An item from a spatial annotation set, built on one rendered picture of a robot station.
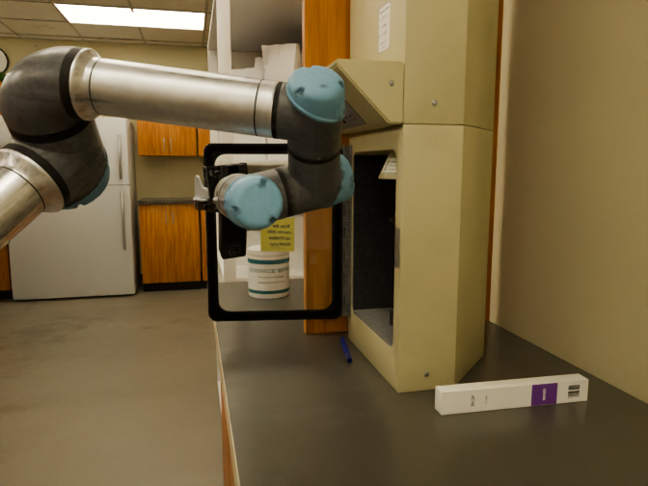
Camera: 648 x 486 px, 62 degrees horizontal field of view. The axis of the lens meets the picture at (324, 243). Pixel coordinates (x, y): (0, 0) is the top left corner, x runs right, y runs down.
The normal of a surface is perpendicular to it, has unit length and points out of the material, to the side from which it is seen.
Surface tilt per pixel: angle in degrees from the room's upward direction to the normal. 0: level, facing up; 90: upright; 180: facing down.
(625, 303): 90
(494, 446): 0
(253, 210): 91
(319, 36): 90
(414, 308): 90
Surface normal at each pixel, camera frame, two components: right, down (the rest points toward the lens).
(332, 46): 0.24, 0.14
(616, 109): -0.97, 0.04
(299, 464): 0.00, -0.99
